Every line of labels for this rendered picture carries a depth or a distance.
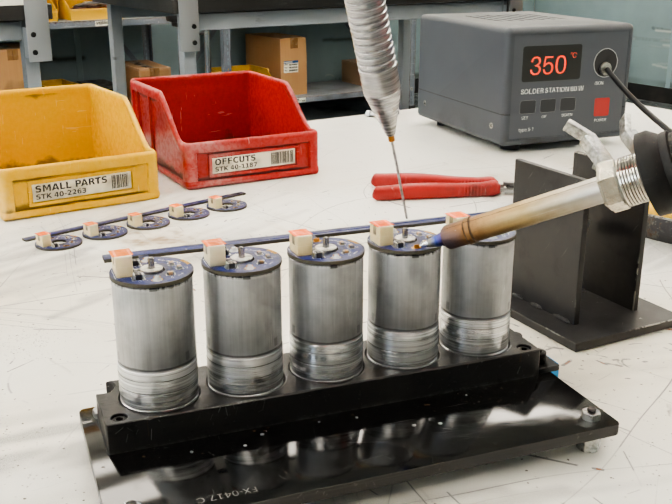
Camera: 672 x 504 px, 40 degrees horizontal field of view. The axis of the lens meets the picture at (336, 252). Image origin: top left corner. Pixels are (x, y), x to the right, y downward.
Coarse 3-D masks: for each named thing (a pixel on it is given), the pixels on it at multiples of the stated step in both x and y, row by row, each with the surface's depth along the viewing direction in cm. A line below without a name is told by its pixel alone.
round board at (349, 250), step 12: (312, 240) 30; (336, 240) 31; (348, 240) 31; (288, 252) 29; (312, 252) 29; (336, 252) 29; (348, 252) 29; (360, 252) 29; (312, 264) 29; (324, 264) 29; (336, 264) 29
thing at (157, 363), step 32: (128, 288) 27; (160, 288) 27; (192, 288) 28; (128, 320) 27; (160, 320) 27; (192, 320) 28; (128, 352) 28; (160, 352) 27; (192, 352) 28; (128, 384) 28; (160, 384) 28; (192, 384) 28
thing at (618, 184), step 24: (600, 168) 27; (624, 168) 26; (552, 192) 27; (576, 192) 27; (600, 192) 26; (624, 192) 26; (480, 216) 29; (504, 216) 28; (528, 216) 28; (552, 216) 27; (456, 240) 29; (480, 240) 29
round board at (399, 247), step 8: (400, 232) 31; (408, 232) 31; (416, 232) 31; (424, 232) 31; (368, 240) 31; (416, 240) 31; (424, 240) 30; (376, 248) 30; (384, 248) 30; (392, 248) 30; (400, 248) 30; (408, 248) 30; (424, 248) 30; (432, 248) 30
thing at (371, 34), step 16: (352, 0) 25; (368, 0) 25; (384, 0) 25; (352, 16) 25; (368, 16) 25; (384, 16) 25; (352, 32) 25; (368, 32) 25; (384, 32) 25; (368, 48) 25; (384, 48) 25; (368, 64) 26; (384, 64) 26; (368, 80) 26; (384, 80) 26; (368, 96) 26; (384, 96) 26
